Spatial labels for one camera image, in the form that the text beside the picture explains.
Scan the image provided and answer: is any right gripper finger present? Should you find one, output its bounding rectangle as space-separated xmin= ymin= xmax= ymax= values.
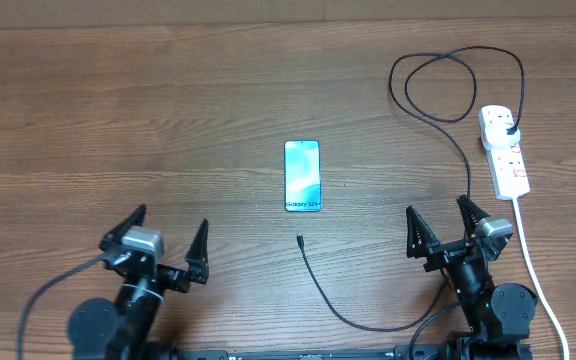
xmin=457 ymin=195 xmax=489 ymax=238
xmin=406 ymin=206 xmax=440 ymax=258

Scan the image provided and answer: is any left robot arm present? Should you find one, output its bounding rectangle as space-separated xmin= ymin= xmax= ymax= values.
xmin=67 ymin=204 xmax=209 ymax=360

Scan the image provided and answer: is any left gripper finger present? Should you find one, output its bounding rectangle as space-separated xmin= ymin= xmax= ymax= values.
xmin=185 ymin=219 xmax=209 ymax=280
xmin=103 ymin=204 xmax=147 ymax=243

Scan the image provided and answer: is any Galaxy smartphone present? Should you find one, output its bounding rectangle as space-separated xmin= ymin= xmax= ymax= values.
xmin=284 ymin=140 xmax=323 ymax=212

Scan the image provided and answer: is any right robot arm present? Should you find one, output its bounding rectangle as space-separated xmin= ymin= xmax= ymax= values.
xmin=395 ymin=195 xmax=538 ymax=360

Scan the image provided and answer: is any white power strip cord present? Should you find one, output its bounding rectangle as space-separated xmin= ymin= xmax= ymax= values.
xmin=511 ymin=197 xmax=571 ymax=360

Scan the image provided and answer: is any white charger plug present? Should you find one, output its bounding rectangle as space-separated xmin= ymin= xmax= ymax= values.
xmin=481 ymin=123 xmax=521 ymax=151

